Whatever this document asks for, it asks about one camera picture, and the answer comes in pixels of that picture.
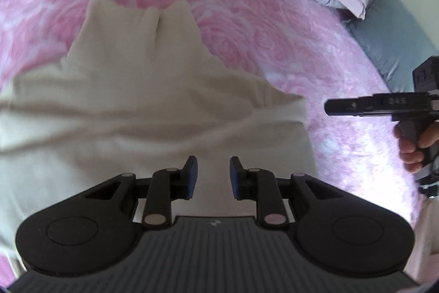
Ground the cream white garment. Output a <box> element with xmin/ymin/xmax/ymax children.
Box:
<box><xmin>1</xmin><ymin>0</ymin><xmax>317</xmax><ymax>258</ymax></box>

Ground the pink floral bed blanket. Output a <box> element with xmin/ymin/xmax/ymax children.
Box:
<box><xmin>1</xmin><ymin>0</ymin><xmax>419</xmax><ymax>223</ymax></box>

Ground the blue grey square cushion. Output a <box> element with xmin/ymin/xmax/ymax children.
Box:
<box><xmin>345</xmin><ymin>0</ymin><xmax>438</xmax><ymax>92</ymax></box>

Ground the person's right hand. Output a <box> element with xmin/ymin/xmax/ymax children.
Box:
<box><xmin>394</xmin><ymin>122</ymin><xmax>439</xmax><ymax>174</ymax></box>

